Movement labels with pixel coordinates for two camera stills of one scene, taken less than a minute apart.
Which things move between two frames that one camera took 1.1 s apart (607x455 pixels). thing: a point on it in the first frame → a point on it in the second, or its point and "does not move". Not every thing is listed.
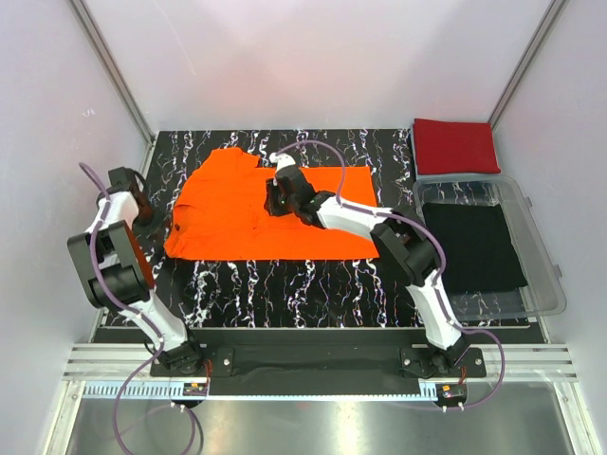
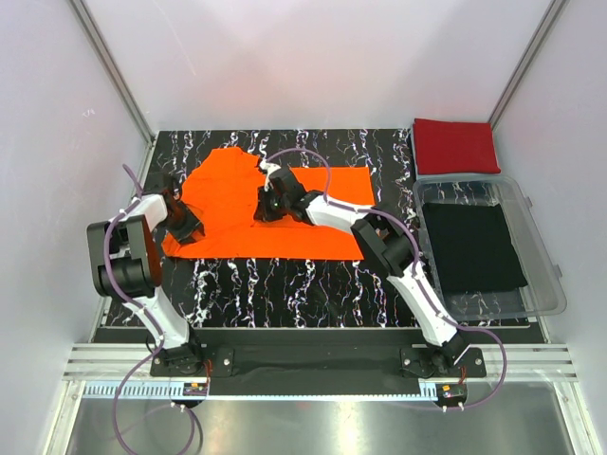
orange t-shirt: [220, 211] does not move
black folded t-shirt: [480, 250] does not move
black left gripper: [152, 229] → [192, 225]
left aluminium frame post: [113, 69] does not move
